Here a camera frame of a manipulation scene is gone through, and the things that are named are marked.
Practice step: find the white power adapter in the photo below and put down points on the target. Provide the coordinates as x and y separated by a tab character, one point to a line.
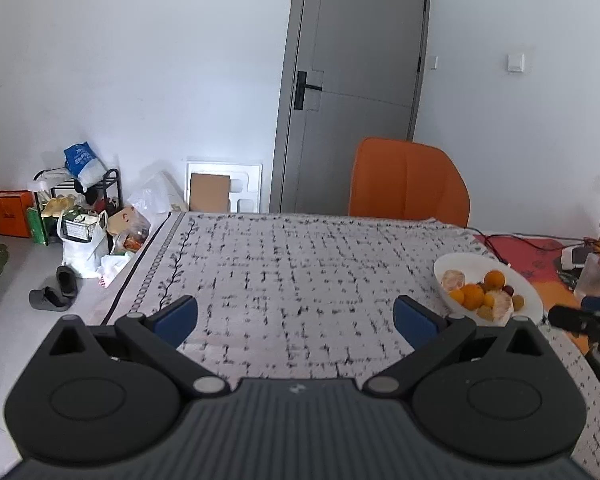
574	257

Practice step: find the red orange table mat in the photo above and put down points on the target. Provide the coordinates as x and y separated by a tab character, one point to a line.
538	260

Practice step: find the black door handle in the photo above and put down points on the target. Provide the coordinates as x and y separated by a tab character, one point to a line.
301	86

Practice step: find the clear plastic bag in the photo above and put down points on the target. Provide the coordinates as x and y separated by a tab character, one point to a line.
157	198

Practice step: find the pomelo piece back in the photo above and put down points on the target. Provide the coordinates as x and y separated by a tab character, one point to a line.
453	280

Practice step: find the small mandarin front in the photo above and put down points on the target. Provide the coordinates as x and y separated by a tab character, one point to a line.
457	295

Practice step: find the dark slipper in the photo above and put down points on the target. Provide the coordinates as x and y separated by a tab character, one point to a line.
67	281
48	299

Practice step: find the white ceramic bowl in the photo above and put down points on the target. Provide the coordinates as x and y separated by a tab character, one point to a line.
475	267

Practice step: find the green-brown kiwi back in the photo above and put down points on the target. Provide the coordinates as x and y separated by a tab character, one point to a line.
518	302

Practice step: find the orange gift box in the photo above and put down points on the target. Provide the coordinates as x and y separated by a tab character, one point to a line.
13	213

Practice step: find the small mandarin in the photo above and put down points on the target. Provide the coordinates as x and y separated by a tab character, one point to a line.
457	295
489	300

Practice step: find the green-brown kiwi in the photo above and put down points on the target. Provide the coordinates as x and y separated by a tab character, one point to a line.
518	302
486	313

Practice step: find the black metal rack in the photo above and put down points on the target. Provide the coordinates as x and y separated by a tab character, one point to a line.
55	191

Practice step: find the white foam packaging with cardboard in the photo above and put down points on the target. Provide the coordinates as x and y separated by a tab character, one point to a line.
223	187

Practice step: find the white wall switch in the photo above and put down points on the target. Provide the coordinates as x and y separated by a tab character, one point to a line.
516	63

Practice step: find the large orange front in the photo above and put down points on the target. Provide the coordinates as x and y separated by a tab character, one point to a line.
473	296

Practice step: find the grey door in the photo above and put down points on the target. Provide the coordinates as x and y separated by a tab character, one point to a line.
368	56

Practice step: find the white shopping bag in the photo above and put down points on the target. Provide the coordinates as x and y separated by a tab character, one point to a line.
84	257

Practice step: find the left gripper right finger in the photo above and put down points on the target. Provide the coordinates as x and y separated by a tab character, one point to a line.
496	395

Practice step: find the clear plastic cup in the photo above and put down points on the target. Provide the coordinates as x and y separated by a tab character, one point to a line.
589	282

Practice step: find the green-brown kiwi front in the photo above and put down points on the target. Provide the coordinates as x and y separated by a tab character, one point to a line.
486	313

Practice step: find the patterned white tablecloth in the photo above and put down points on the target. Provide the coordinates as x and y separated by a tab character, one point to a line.
287	296

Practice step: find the blue white plastic bag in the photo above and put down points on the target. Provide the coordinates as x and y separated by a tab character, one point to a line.
83	164

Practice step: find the large orange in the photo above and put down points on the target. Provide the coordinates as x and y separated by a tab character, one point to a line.
473	296
494	280

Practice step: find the green box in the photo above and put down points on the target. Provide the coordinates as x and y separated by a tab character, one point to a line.
36	226

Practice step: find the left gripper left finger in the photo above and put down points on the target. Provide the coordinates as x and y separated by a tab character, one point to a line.
94	395

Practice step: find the orange chair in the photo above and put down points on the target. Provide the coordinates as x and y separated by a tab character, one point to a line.
404	180

